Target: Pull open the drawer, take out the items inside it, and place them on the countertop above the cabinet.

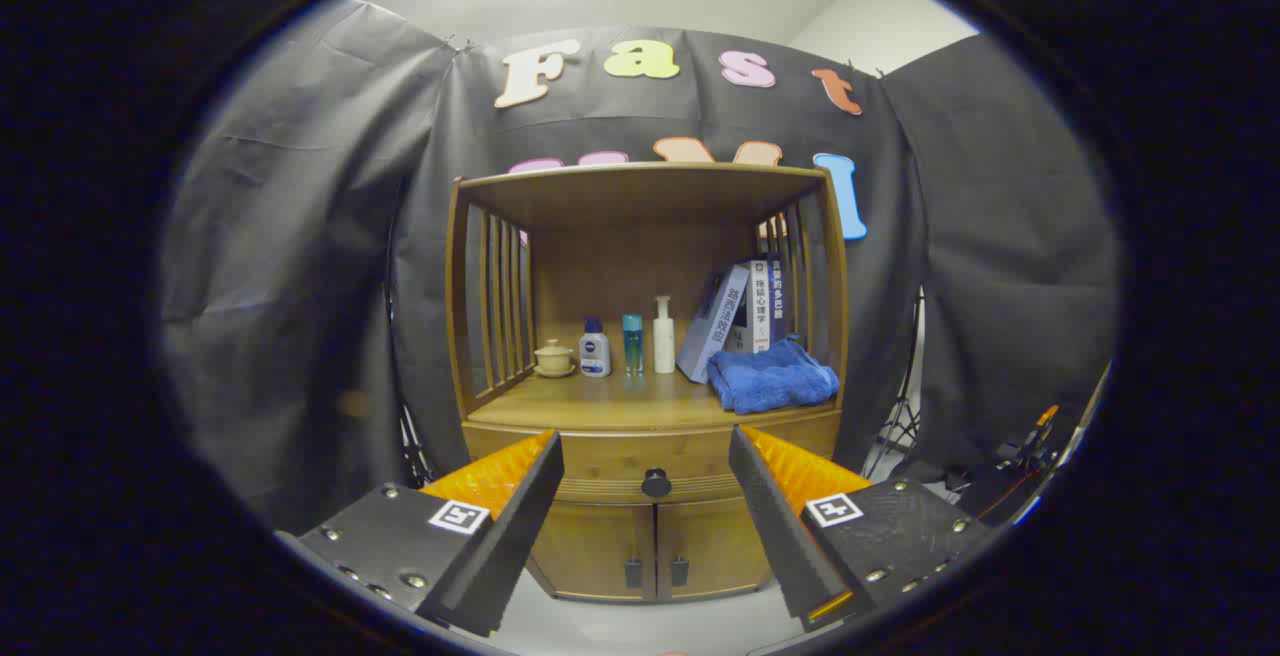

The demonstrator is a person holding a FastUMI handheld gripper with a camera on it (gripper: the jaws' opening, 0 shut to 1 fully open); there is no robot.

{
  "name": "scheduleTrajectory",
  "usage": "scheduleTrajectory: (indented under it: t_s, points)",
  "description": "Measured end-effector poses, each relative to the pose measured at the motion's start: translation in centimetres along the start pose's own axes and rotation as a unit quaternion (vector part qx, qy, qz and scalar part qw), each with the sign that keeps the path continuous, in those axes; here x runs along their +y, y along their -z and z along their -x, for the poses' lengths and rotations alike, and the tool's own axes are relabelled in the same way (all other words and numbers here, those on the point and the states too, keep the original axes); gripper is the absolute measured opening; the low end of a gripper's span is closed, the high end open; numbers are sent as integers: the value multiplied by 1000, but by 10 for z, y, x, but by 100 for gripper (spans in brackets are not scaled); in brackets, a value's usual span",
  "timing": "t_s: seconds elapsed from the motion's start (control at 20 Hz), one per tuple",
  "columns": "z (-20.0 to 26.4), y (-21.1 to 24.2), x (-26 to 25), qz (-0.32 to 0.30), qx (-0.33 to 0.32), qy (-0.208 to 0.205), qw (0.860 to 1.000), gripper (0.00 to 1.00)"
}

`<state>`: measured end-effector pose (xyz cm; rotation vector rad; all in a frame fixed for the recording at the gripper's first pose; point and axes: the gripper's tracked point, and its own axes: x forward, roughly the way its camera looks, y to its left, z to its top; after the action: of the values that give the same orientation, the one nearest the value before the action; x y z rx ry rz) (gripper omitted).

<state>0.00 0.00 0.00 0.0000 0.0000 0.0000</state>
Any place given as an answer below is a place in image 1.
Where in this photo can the wooden drawer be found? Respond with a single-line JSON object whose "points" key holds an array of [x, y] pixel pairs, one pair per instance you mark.
{"points": [[600, 451]]}

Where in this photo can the white bottle with blue cap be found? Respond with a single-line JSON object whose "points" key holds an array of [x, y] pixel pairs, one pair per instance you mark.
{"points": [[595, 356]]}

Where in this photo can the beige lidded tea cup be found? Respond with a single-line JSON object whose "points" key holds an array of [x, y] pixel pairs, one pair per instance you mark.
{"points": [[553, 358]]}

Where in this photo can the folded blue towel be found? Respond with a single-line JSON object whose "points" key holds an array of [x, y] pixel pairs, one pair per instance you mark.
{"points": [[770, 376]]}

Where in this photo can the black equipment with orange clip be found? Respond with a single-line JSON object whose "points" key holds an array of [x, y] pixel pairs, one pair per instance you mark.
{"points": [[1020, 471]]}

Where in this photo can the wooden cabinet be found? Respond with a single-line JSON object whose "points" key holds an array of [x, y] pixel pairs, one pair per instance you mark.
{"points": [[600, 266]]}

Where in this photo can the dark blue book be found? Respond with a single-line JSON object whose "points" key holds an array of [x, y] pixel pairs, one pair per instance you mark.
{"points": [[777, 291]]}

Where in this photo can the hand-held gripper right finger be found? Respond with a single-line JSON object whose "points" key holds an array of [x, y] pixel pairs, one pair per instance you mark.
{"points": [[770, 526]]}

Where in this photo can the black drawer knob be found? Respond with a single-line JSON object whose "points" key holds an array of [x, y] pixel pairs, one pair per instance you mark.
{"points": [[656, 482]]}

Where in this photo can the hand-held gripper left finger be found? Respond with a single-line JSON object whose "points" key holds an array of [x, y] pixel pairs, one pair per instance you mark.
{"points": [[525, 526]]}

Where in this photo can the wooden cabinet door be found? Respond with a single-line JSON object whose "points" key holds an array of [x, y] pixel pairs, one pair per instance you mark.
{"points": [[710, 546], [595, 546]]}

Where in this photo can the wooden countertop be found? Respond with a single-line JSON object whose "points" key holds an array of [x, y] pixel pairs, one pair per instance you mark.
{"points": [[600, 401]]}

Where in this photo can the white spine book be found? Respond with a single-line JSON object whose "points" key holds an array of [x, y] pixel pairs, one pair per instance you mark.
{"points": [[760, 306]]}

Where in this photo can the white pump bottle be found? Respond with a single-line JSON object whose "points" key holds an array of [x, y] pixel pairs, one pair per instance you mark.
{"points": [[664, 341]]}

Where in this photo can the pale blue book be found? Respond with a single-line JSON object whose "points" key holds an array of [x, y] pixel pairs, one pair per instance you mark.
{"points": [[712, 321]]}

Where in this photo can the clear teal bottle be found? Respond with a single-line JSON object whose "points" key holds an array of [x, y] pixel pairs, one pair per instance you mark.
{"points": [[632, 341]]}

